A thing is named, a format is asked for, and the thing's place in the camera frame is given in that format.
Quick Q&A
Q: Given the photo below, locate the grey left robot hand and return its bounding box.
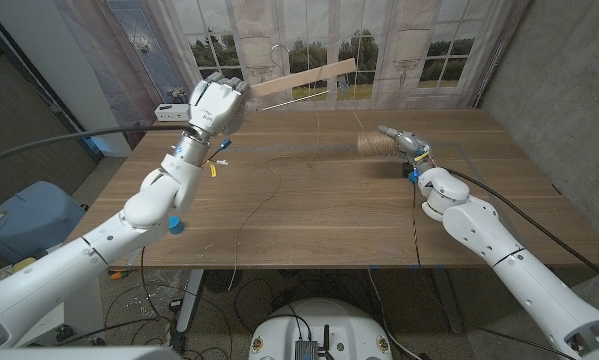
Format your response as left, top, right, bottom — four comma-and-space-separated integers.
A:
187, 72, 250, 136

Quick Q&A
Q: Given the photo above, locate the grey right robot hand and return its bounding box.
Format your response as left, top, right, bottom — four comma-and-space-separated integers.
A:
377, 124, 433, 169

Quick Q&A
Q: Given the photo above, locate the jute twine spool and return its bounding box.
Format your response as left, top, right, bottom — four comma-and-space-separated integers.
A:
356, 130, 399, 157

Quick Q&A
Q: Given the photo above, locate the wooden stick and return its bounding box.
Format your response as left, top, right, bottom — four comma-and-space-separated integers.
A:
248, 43, 358, 112

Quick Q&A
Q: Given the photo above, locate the jute twine strand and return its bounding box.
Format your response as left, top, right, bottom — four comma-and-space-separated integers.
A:
227, 64, 365, 291

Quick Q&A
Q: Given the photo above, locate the white power strip box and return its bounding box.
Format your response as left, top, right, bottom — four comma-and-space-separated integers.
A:
153, 103, 191, 123

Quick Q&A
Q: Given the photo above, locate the printed window backdrop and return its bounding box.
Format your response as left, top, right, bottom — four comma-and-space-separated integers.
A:
53, 0, 530, 112

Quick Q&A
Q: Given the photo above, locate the grey table leg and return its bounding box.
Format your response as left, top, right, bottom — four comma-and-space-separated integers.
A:
431, 268, 464, 335

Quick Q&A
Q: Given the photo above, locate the black floor fan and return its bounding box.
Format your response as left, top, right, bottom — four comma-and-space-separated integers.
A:
203, 269, 243, 295

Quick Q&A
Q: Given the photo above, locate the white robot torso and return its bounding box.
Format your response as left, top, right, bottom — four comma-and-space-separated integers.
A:
248, 298, 394, 360

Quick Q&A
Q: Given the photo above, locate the white table leg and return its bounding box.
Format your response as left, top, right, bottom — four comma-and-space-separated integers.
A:
176, 269, 205, 334

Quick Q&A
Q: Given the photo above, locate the blue plastic bin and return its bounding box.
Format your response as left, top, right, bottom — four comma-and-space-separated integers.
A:
0, 180, 88, 264

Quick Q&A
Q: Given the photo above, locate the small grey electronics box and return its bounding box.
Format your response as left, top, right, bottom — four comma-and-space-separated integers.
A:
293, 324, 336, 360

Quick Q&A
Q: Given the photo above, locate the white low platform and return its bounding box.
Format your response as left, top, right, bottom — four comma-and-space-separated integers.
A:
8, 289, 105, 349

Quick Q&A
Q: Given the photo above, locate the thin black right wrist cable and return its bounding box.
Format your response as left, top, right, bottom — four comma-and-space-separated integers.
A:
411, 182, 423, 271

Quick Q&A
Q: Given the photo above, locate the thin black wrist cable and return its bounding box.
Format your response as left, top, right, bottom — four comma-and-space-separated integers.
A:
411, 182, 423, 271
53, 244, 173, 346

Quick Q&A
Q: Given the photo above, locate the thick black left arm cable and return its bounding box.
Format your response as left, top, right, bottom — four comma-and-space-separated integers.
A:
0, 124, 195, 169

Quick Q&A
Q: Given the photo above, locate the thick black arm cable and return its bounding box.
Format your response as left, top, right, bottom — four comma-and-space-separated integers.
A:
0, 124, 195, 169
446, 167, 599, 289

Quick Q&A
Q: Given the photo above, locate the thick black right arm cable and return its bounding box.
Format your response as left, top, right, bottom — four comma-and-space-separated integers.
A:
446, 167, 599, 289

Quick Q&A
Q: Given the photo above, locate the white floor cable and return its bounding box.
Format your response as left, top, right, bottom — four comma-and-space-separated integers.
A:
367, 268, 425, 360

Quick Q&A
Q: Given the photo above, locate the thin black left wrist cable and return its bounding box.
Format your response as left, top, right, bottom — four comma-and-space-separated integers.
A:
53, 244, 173, 346

